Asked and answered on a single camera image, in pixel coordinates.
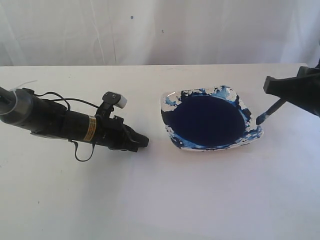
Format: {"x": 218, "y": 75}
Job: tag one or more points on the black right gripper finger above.
{"x": 285, "y": 88}

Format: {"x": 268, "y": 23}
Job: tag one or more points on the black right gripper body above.
{"x": 309, "y": 96}

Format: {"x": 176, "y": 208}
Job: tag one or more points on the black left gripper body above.
{"x": 113, "y": 133}

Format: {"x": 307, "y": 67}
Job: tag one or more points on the black paintbrush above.
{"x": 262, "y": 117}

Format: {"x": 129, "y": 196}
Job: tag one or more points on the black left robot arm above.
{"x": 48, "y": 118}

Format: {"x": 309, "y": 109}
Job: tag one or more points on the square white plate blue paint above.
{"x": 208, "y": 119}

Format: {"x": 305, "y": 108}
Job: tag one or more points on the white backdrop sheet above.
{"x": 158, "y": 32}

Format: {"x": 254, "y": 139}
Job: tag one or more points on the left wrist camera white front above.
{"x": 110, "y": 100}

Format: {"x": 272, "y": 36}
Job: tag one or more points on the white cable tie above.
{"x": 22, "y": 85}

